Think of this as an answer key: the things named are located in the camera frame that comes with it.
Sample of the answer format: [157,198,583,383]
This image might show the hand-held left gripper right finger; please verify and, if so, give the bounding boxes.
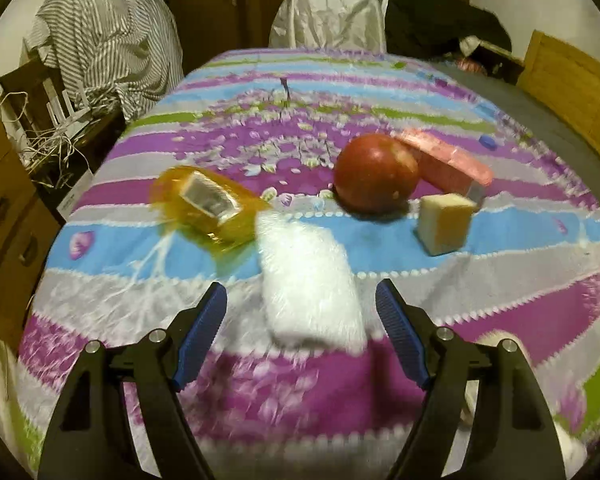
[375,279,566,480]

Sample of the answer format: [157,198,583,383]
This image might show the red apple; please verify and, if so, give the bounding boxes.
[334,134,421,213]

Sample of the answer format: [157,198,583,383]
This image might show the silver plastic bag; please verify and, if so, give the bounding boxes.
[270,0,391,53]

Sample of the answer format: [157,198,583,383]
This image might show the wooden dresser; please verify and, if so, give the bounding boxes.
[0,95,65,341]

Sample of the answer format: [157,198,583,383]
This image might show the pink and white item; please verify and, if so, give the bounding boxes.
[455,37,487,73]

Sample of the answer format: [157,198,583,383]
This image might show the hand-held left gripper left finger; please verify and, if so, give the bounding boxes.
[37,281,228,480]

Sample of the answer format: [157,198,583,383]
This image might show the brown wooden wardrobe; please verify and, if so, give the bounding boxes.
[165,0,473,61]

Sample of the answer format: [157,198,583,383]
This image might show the tangle of white cables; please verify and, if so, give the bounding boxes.
[0,85,120,181]

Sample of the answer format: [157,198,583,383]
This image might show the grey striped cloth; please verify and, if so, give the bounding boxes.
[24,0,185,121]

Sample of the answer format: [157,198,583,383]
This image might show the white cardboard box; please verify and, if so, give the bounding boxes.
[57,167,93,221]

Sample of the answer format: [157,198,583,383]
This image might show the yellow sponge block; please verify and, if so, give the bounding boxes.
[417,192,477,256]

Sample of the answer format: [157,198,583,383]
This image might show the white fluffy roll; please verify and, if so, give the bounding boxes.
[255,210,367,352]

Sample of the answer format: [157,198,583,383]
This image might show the striped floral bed sheet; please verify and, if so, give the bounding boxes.
[17,47,600,480]

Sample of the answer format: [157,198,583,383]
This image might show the yellow snack wrapper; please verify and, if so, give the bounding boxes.
[150,165,273,256]

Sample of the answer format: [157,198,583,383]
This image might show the grey blanket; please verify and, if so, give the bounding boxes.
[430,62,600,196]

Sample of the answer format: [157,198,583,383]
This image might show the black cloth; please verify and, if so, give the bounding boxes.
[385,0,513,56]

